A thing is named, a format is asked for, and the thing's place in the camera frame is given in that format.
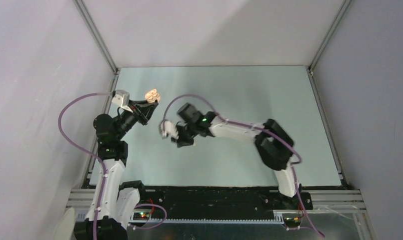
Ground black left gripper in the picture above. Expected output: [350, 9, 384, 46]
[114, 99, 158, 140]

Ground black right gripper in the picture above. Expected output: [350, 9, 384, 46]
[171, 122, 199, 147]

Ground beige square earbud case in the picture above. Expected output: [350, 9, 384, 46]
[144, 88, 161, 103]

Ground black glossy earbud charging case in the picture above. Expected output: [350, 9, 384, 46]
[164, 121, 171, 128]

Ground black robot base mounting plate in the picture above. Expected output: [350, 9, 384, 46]
[138, 186, 313, 221]

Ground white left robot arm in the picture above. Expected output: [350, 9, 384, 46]
[73, 100, 159, 240]

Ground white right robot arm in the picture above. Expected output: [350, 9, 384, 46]
[160, 103, 306, 211]

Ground left green circuit board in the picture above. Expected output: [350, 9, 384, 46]
[132, 211, 151, 221]

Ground green circuit board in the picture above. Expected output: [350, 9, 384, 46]
[284, 217, 303, 224]
[132, 211, 151, 221]

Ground right green circuit board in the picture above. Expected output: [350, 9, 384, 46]
[284, 217, 303, 224]

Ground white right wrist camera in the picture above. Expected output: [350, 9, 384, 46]
[159, 119, 176, 139]

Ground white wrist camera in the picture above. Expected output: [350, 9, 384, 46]
[111, 90, 131, 111]
[159, 119, 176, 139]

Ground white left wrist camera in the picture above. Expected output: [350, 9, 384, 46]
[111, 90, 131, 111]

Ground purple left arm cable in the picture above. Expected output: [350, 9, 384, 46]
[58, 92, 168, 240]

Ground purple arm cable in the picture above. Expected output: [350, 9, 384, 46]
[161, 94, 326, 239]
[58, 92, 168, 240]

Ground left aluminium frame post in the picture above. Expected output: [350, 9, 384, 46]
[72, 0, 119, 75]

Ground aluminium frame post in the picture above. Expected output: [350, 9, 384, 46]
[307, 0, 353, 75]
[72, 0, 119, 75]

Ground white slotted cable duct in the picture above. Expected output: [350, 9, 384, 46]
[76, 211, 285, 225]

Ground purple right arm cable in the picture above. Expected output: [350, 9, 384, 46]
[161, 94, 326, 239]

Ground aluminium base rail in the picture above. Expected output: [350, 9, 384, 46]
[308, 190, 367, 214]

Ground right aluminium frame post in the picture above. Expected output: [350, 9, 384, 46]
[307, 0, 353, 75]

